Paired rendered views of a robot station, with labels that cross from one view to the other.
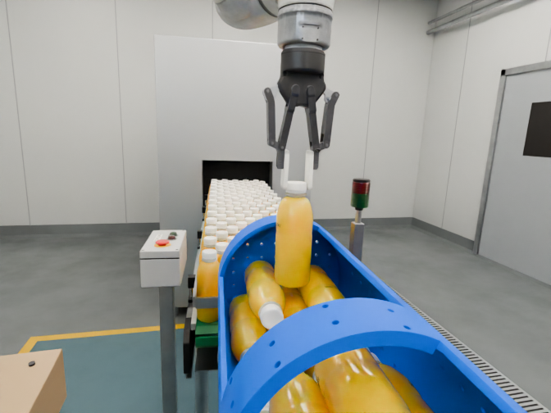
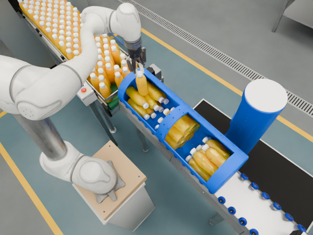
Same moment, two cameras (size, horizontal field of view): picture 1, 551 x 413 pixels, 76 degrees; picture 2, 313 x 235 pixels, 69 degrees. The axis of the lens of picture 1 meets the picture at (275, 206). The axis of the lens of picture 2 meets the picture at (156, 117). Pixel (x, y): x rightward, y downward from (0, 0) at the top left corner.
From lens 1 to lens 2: 102 cm
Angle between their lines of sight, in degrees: 52
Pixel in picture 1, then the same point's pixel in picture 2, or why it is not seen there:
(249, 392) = (165, 133)
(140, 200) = not seen: outside the picture
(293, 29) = (133, 47)
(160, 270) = (90, 99)
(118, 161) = not seen: outside the picture
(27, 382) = (114, 148)
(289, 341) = (167, 123)
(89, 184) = not seen: outside the picture
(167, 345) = (95, 111)
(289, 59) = (132, 52)
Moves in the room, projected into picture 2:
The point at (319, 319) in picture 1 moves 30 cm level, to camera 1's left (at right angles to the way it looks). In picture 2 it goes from (170, 118) to (124, 144)
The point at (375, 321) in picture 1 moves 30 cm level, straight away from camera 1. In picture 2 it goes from (179, 114) to (166, 75)
